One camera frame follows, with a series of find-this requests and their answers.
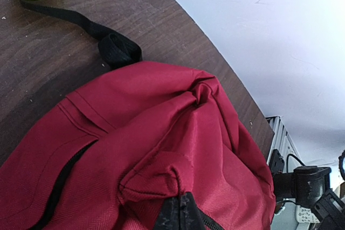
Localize front aluminium rail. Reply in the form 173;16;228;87
266;116;301;173

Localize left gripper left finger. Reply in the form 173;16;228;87
153;197;181;230

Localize red backpack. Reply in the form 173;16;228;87
1;2;275;229

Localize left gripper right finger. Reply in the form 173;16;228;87
181;192;205;230

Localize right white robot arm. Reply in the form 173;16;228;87
269;149;344;229

